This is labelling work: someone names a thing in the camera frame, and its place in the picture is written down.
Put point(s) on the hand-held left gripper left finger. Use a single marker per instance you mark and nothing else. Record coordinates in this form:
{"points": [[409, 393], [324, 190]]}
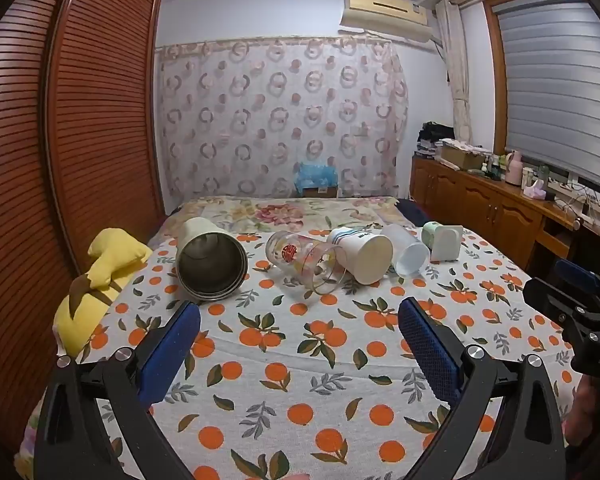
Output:
{"points": [[172, 345]]}

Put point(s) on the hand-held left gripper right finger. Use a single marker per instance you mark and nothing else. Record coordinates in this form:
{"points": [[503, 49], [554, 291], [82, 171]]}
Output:
{"points": [[430, 355]]}

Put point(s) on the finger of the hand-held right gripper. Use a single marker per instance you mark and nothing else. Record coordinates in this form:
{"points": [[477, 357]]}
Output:
{"points": [[577, 274], [555, 300]]}

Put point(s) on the cream steel tumbler cup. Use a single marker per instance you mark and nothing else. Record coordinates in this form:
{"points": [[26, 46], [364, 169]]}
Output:
{"points": [[212, 265]]}

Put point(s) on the translucent plastic cup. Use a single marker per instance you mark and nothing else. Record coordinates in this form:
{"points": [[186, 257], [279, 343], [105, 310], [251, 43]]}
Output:
{"points": [[407, 252]]}

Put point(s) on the green and white cup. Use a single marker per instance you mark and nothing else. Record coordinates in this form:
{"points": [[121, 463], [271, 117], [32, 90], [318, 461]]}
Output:
{"points": [[442, 241]]}

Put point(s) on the white cup blue stripes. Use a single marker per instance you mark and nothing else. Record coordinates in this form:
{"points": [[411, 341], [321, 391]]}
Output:
{"points": [[362, 255]]}

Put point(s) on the clear glass cup red print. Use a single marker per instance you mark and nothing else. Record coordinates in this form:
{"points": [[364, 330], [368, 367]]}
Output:
{"points": [[302, 260]]}

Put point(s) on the person's right hand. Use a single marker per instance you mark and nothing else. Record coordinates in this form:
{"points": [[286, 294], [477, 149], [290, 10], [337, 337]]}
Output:
{"points": [[592, 412]]}

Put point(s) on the white power strip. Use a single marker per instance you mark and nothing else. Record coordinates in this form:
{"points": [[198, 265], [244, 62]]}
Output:
{"points": [[597, 227]]}

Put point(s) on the pink tissue box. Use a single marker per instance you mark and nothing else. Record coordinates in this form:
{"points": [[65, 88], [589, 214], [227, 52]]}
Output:
{"points": [[535, 192]]}

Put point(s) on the yellow plush toy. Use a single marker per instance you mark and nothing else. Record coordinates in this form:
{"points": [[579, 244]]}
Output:
{"points": [[97, 280]]}

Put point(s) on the green bottle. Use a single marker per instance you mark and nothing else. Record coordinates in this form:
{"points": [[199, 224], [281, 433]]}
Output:
{"points": [[544, 176]]}

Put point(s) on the wooden sideboard cabinet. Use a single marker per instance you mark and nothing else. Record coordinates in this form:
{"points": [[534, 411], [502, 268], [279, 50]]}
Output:
{"points": [[480, 205]]}

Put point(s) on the pink thermos bottle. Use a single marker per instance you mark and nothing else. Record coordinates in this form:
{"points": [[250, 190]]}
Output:
{"points": [[513, 167]]}

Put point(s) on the orange fruit print blanket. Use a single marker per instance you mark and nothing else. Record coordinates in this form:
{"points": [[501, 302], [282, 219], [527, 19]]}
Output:
{"points": [[305, 360]]}

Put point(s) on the flat cardboard box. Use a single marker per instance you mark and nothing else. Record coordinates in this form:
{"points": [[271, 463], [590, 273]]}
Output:
{"points": [[461, 156]]}

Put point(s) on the floral bed sheet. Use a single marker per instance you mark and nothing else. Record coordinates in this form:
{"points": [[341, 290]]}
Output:
{"points": [[280, 212]]}

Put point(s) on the grey window blind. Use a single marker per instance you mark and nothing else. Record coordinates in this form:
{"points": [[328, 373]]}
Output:
{"points": [[560, 85]]}

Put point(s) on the small cardboard box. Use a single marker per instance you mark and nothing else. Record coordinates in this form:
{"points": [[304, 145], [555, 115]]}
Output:
{"points": [[321, 191]]}

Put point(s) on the pile of dark clothes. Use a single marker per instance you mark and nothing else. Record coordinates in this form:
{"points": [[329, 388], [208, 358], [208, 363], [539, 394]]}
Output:
{"points": [[435, 134]]}

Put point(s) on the blue plastic bag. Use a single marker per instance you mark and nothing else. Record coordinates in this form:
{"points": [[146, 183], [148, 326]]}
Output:
{"points": [[316, 176]]}

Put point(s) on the brown louvered wardrobe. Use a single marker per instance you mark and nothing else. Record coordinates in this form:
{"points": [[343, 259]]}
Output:
{"points": [[55, 160]]}

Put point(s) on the beige window curtain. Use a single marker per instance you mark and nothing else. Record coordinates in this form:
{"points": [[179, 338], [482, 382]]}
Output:
{"points": [[457, 70]]}

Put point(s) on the circle pattern lace curtain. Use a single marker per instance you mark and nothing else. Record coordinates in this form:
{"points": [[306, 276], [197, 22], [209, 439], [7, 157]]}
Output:
{"points": [[280, 120]]}

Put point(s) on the wall air conditioner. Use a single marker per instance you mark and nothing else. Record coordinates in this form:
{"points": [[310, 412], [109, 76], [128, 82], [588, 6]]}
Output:
{"points": [[385, 15]]}

